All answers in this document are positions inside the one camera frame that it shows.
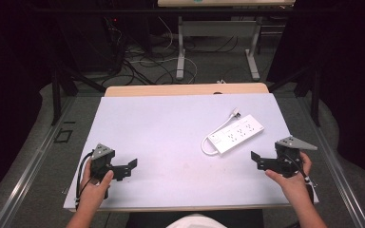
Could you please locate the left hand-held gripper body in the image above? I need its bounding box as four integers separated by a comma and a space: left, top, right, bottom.
89, 142, 116, 182

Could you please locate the white metal desk frame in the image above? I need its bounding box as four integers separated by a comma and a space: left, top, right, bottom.
175, 15, 262, 82

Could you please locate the person's right hand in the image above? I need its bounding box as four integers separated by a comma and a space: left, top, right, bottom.
264, 151, 314, 207

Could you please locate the white table mat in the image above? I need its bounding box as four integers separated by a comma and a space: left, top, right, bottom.
63, 92, 319, 211

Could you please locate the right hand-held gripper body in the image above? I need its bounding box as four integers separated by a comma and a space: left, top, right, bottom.
275, 136, 318, 178

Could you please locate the person's white shirt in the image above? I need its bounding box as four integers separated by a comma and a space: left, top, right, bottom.
165, 213, 228, 228

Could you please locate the person's left hand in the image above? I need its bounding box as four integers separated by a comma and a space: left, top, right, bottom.
76, 159, 115, 212

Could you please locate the white power strip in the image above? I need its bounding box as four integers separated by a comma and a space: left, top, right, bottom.
208, 114, 265, 156

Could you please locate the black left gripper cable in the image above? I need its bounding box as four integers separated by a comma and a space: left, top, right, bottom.
74, 151, 95, 203

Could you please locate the person's dark lap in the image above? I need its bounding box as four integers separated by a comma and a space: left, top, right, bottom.
125, 208, 265, 228

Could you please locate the black metal stand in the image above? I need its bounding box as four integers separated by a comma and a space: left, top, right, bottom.
50, 61, 107, 126
267, 63, 322, 128

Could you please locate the white power strip cable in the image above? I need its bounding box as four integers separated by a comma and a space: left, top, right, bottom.
201, 107, 242, 157

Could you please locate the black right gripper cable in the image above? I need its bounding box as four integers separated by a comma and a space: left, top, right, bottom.
285, 153, 317, 204

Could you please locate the black computer tower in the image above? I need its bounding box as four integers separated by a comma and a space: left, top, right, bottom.
56, 13, 126, 74

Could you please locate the wooden table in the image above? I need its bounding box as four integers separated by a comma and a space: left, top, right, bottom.
68, 82, 298, 213

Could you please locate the metal floor rail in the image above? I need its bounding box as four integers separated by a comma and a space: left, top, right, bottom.
0, 96, 77, 228
298, 96, 365, 228

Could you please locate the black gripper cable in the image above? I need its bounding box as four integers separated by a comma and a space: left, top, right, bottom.
74, 151, 95, 203
285, 153, 317, 204

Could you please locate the tangle of floor cables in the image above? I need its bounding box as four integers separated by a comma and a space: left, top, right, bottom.
101, 17, 240, 86

